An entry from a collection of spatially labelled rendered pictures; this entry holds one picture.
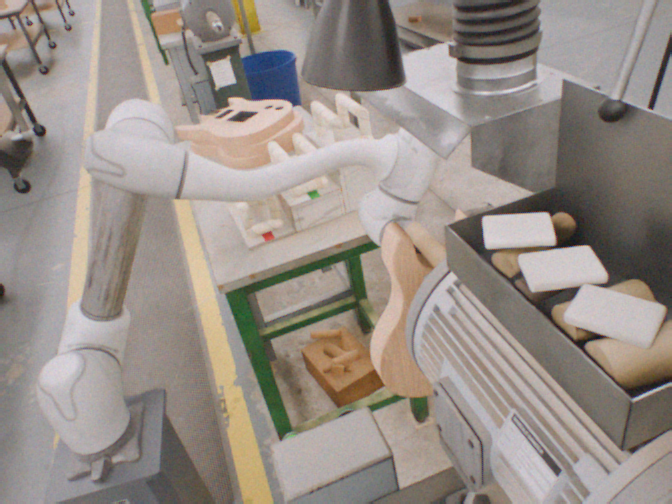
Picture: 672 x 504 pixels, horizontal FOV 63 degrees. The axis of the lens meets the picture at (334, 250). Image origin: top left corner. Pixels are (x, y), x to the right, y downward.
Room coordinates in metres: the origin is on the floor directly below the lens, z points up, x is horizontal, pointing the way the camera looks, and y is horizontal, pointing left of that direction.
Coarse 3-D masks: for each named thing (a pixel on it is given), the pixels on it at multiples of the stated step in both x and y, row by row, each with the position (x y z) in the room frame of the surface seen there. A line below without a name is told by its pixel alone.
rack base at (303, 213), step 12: (288, 192) 1.45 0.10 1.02; (324, 192) 1.40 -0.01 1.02; (336, 192) 1.40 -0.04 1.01; (288, 204) 1.38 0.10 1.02; (300, 204) 1.37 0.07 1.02; (312, 204) 1.38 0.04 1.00; (324, 204) 1.39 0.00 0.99; (336, 204) 1.40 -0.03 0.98; (288, 216) 1.42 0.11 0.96; (300, 216) 1.37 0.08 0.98; (312, 216) 1.38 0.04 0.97; (324, 216) 1.39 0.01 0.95; (336, 216) 1.40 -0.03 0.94; (300, 228) 1.37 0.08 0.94
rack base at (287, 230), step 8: (256, 208) 1.54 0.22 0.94; (264, 208) 1.52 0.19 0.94; (280, 208) 1.50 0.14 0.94; (232, 216) 1.52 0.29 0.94; (256, 216) 1.49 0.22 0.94; (264, 216) 1.48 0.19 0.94; (240, 224) 1.46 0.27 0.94; (256, 224) 1.44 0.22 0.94; (288, 224) 1.40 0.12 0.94; (240, 232) 1.41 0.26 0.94; (272, 232) 1.37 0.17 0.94; (280, 232) 1.36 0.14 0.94; (288, 232) 1.36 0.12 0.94; (248, 240) 1.36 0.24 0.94; (256, 240) 1.35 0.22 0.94; (264, 240) 1.34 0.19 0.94; (272, 240) 1.34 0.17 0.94; (248, 248) 1.33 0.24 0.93
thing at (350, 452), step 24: (360, 408) 0.54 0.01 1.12; (312, 432) 0.52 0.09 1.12; (336, 432) 0.51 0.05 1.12; (360, 432) 0.50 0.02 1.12; (288, 456) 0.49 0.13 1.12; (312, 456) 0.48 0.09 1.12; (336, 456) 0.47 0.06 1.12; (360, 456) 0.46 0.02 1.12; (384, 456) 0.45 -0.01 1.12; (288, 480) 0.45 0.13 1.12; (312, 480) 0.44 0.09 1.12; (336, 480) 0.44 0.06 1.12; (360, 480) 0.44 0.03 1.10; (384, 480) 0.45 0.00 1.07
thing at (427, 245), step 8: (416, 224) 0.78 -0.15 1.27; (408, 232) 0.77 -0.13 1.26; (416, 232) 0.76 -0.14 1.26; (424, 232) 0.75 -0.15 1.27; (416, 240) 0.75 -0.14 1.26; (424, 240) 0.73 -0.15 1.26; (432, 240) 0.73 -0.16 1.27; (424, 248) 0.72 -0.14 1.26; (432, 248) 0.71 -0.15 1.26; (440, 248) 0.70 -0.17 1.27; (432, 256) 0.69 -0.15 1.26; (440, 256) 0.68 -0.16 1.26; (432, 264) 0.69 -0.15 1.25
